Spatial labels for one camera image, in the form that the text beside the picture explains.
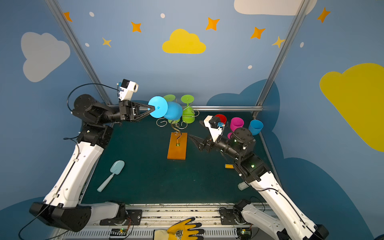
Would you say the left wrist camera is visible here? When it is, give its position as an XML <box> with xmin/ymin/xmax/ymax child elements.
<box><xmin>117</xmin><ymin>79</ymin><xmax>139</xmax><ymax>101</ymax></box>

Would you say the orange wooden rack base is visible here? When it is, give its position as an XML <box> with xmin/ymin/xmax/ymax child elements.
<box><xmin>167</xmin><ymin>132</ymin><xmax>188</xmax><ymax>160</ymax></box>

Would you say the blue wine glass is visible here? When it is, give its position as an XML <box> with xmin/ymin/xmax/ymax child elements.
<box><xmin>148</xmin><ymin>96</ymin><xmax>168</xmax><ymax>119</ymax></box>
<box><xmin>248</xmin><ymin>120</ymin><xmax>264</xmax><ymax>136</ymax></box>

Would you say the gold wire glass rack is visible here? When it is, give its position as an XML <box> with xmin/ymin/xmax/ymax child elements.
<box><xmin>156</xmin><ymin>102</ymin><xmax>199</xmax><ymax>135</ymax></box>

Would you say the pink wine glass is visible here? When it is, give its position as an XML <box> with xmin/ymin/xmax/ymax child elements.
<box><xmin>227</xmin><ymin>117</ymin><xmax>245</xmax><ymax>139</ymax></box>

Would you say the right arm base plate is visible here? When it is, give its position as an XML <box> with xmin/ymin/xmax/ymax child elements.
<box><xmin>219</xmin><ymin>208</ymin><xmax>245</xmax><ymax>225</ymax></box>

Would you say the left green wine glass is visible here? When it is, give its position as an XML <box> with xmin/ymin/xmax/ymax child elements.
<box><xmin>164</xmin><ymin>95</ymin><xmax>183</xmax><ymax>123</ymax></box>

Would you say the right circuit board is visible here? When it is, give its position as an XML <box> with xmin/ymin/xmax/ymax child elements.
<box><xmin>236</xmin><ymin>228</ymin><xmax>253</xmax><ymax>240</ymax></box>

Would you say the yellow black work glove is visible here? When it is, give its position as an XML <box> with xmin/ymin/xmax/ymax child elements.
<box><xmin>153</xmin><ymin>217</ymin><xmax>205</xmax><ymax>240</ymax></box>

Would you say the red wine glass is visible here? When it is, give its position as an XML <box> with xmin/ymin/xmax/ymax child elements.
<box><xmin>216</xmin><ymin>114</ymin><xmax>227</xmax><ymax>125</ymax></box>

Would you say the aluminium frame rail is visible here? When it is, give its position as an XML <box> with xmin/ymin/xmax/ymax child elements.
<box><xmin>105</xmin><ymin>104</ymin><xmax>263</xmax><ymax>113</ymax></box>

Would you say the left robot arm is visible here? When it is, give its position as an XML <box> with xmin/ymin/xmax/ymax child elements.
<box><xmin>29</xmin><ymin>94</ymin><xmax>157</xmax><ymax>232</ymax></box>

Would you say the right green wine glass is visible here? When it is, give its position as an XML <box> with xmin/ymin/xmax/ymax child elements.
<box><xmin>181</xmin><ymin>95</ymin><xmax>195</xmax><ymax>124</ymax></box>

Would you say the light blue toy spatula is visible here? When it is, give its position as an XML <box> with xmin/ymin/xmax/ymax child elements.
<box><xmin>97</xmin><ymin>160</ymin><xmax>125</xmax><ymax>193</ymax></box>

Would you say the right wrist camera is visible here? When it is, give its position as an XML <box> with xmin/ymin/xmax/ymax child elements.
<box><xmin>203</xmin><ymin>116</ymin><xmax>225</xmax><ymax>143</ymax></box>

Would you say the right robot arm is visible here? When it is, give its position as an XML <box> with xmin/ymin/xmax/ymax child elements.
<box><xmin>189</xmin><ymin>128</ymin><xmax>329</xmax><ymax>240</ymax></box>

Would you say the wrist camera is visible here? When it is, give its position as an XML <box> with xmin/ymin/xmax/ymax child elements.
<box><xmin>117</xmin><ymin>79</ymin><xmax>139</xmax><ymax>101</ymax></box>
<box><xmin>203</xmin><ymin>116</ymin><xmax>225</xmax><ymax>143</ymax></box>

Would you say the white brush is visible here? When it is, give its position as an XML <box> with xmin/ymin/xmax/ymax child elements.
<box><xmin>238</xmin><ymin>182</ymin><xmax>249</xmax><ymax>191</ymax></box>

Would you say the circuit board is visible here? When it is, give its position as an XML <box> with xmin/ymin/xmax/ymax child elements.
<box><xmin>236</xmin><ymin>228</ymin><xmax>253</xmax><ymax>240</ymax></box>
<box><xmin>110</xmin><ymin>228</ymin><xmax>128</xmax><ymax>237</ymax></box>

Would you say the green wine glass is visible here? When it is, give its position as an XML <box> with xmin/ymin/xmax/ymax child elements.
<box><xmin>181</xmin><ymin>95</ymin><xmax>195</xmax><ymax>124</ymax></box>
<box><xmin>164</xmin><ymin>95</ymin><xmax>183</xmax><ymax>123</ymax></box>

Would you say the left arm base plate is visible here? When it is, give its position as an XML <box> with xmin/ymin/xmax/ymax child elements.
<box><xmin>100</xmin><ymin>209</ymin><xmax>143</xmax><ymax>226</ymax></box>

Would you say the left circuit board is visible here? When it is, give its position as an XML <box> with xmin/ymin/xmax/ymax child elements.
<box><xmin>110</xmin><ymin>228</ymin><xmax>128</xmax><ymax>237</ymax></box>

